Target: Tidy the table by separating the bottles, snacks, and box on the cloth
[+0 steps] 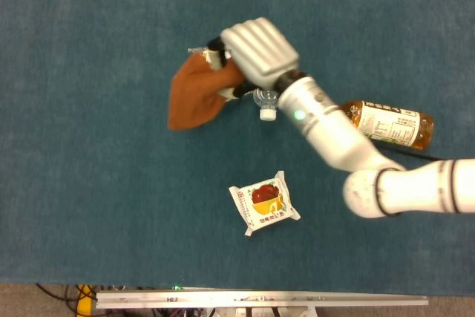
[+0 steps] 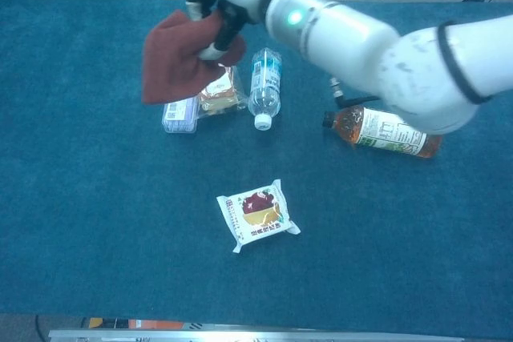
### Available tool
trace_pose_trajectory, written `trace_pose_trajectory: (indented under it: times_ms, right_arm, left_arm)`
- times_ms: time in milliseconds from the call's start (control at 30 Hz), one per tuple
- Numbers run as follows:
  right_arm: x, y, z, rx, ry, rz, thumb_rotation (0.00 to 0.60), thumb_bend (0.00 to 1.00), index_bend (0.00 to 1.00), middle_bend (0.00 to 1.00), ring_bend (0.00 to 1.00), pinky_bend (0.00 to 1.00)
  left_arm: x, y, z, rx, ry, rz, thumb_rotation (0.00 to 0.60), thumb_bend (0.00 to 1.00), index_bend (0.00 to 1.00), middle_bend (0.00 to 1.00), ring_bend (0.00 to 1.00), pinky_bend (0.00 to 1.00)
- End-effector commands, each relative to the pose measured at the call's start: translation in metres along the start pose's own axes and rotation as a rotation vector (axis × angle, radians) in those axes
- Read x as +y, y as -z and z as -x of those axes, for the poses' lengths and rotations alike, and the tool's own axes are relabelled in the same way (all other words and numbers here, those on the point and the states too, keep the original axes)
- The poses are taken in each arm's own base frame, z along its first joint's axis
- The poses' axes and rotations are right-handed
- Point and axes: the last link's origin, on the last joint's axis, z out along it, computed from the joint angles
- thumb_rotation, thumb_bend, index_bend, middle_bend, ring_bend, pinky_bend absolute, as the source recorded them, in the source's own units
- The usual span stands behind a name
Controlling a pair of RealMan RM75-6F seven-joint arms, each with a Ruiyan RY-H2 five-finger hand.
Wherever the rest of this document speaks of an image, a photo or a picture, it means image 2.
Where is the clear water bottle white cap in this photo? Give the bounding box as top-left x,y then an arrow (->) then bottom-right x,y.
247,47 -> 283,131

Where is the amber tea bottle white label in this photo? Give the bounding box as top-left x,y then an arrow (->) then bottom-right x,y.
322,104 -> 443,159

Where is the aluminium profile rail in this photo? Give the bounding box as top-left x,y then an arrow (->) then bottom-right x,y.
48,328 -> 466,342

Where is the white snack packet fruit print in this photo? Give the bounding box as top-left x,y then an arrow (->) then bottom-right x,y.
216,179 -> 301,255

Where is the clear bread slices pack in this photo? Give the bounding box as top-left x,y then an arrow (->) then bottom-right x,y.
198,63 -> 248,119

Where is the orange black floor device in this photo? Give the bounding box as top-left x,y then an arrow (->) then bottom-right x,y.
103,316 -> 185,330

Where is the brown cloth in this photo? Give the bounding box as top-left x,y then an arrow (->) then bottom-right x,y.
141,9 -> 246,106

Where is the blue carpet table cover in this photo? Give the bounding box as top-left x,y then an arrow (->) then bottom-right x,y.
0,0 -> 513,339

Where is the clear plastic box with label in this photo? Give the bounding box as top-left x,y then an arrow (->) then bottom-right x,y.
161,95 -> 200,135

